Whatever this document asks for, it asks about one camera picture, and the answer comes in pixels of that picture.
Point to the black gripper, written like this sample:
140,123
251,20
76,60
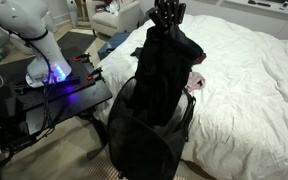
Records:
169,4

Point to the black cloth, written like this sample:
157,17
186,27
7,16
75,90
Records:
164,73

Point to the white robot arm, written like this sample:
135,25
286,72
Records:
40,43

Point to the dark red patterned cloth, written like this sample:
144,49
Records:
201,59

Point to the pink cloth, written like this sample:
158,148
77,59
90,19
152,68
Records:
195,81

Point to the black mesh laundry basket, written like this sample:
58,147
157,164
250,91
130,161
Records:
134,150

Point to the cream armchair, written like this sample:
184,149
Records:
114,20

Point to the clothes pile on armchair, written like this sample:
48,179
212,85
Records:
112,6

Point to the blue storage box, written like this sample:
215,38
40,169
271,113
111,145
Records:
115,41

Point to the black remote control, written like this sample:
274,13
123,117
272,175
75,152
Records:
260,4

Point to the black floor mat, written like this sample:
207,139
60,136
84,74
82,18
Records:
75,40

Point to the white tall appliance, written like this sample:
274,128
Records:
72,13

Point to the white bed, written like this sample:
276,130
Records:
244,100

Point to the black robot table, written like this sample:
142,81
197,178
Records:
84,95

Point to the white waste bin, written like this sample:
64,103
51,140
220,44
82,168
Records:
52,23

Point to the small dark shelf object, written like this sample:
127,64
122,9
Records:
285,4

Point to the black equipment box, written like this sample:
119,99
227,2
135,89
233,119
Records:
0,106

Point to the white wall shelf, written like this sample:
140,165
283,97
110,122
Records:
239,4

